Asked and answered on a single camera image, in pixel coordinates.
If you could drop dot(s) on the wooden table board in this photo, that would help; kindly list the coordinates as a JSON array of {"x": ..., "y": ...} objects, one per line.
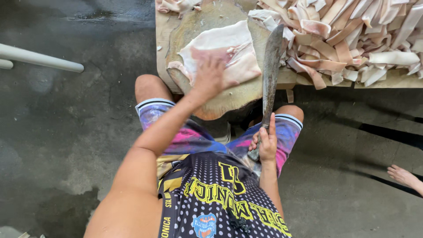
[{"x": 231, "y": 46}]

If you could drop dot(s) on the person's left fingers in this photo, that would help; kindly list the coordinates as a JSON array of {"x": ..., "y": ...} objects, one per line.
[{"x": 211, "y": 61}]

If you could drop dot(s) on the round wooden chopping block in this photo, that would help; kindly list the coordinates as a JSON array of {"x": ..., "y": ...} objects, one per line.
[{"x": 218, "y": 66}]

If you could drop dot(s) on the slab of pork skin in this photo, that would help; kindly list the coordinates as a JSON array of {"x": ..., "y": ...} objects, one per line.
[{"x": 224, "y": 49}]

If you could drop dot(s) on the person's right hand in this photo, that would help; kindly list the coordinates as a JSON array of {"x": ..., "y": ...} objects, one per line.
[{"x": 267, "y": 142}]

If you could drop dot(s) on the small heap of pork scraps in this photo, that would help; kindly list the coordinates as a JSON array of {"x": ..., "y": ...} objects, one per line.
[{"x": 178, "y": 6}]

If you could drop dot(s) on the colourful printed shorts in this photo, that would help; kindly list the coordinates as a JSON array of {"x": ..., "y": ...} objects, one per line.
[{"x": 198, "y": 135}]

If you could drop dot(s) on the person's left hand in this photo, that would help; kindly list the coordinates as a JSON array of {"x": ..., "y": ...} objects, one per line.
[{"x": 209, "y": 78}]

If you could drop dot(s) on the large rusty cleaver knife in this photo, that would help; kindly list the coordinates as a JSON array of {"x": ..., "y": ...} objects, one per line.
[{"x": 270, "y": 71}]

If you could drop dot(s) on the white pipe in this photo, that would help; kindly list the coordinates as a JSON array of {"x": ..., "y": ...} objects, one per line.
[{"x": 38, "y": 58}]

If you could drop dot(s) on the black dotted jersey shirt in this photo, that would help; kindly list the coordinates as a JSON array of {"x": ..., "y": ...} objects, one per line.
[{"x": 214, "y": 198}]

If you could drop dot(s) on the pile of cut pork strips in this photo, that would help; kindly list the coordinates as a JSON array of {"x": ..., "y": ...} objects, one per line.
[{"x": 347, "y": 36}]

